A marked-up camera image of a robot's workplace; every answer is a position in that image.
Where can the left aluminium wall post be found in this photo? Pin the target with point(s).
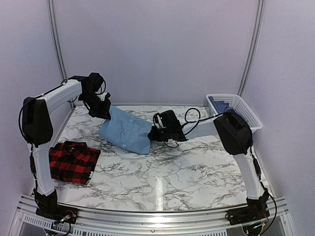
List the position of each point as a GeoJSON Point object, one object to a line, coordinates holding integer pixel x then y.
{"type": "Point", "coordinates": [56, 39]}

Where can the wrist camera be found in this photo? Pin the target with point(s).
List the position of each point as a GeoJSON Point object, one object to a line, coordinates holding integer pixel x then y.
{"type": "Point", "coordinates": [104, 96]}
{"type": "Point", "coordinates": [157, 121]}

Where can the red black plaid shirt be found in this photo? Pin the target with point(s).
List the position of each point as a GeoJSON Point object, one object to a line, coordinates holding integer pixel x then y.
{"type": "Point", "coordinates": [73, 162]}

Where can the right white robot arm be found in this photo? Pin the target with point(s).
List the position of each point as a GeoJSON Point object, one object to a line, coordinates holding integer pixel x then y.
{"type": "Point", "coordinates": [236, 137]}

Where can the blue patterned shirt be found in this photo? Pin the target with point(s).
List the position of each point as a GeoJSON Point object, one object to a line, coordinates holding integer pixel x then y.
{"type": "Point", "coordinates": [220, 106]}

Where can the aluminium front frame rail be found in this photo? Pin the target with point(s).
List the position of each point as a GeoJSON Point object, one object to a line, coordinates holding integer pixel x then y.
{"type": "Point", "coordinates": [99, 222]}

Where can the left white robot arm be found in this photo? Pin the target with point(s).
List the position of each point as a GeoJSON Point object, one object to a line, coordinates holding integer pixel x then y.
{"type": "Point", "coordinates": [36, 128]}

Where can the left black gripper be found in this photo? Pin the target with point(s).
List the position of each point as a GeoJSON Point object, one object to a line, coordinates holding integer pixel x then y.
{"type": "Point", "coordinates": [103, 112]}

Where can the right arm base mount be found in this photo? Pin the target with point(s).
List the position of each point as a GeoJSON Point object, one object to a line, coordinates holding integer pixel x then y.
{"type": "Point", "coordinates": [245, 215]}

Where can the light blue long sleeve shirt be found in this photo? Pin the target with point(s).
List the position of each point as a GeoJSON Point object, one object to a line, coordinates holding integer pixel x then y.
{"type": "Point", "coordinates": [127, 131]}

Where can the aluminium wall post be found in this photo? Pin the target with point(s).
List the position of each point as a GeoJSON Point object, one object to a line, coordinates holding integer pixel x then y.
{"type": "Point", "coordinates": [253, 47]}
{"type": "Point", "coordinates": [56, 39]}

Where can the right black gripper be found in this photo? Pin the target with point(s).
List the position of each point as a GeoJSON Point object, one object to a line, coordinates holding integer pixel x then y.
{"type": "Point", "coordinates": [152, 135]}

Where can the right aluminium wall post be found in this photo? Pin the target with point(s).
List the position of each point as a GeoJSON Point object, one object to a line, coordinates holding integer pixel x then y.
{"type": "Point", "coordinates": [253, 47]}

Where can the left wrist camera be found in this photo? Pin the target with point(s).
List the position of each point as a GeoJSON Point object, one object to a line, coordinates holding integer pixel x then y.
{"type": "Point", "coordinates": [104, 96]}

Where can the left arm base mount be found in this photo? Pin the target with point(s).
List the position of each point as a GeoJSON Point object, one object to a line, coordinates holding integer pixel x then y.
{"type": "Point", "coordinates": [61, 214]}

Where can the white plastic basket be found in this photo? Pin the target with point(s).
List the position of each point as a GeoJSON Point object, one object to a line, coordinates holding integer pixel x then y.
{"type": "Point", "coordinates": [239, 106]}

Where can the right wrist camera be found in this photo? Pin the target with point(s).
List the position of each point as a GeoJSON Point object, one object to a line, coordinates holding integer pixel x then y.
{"type": "Point", "coordinates": [157, 121]}

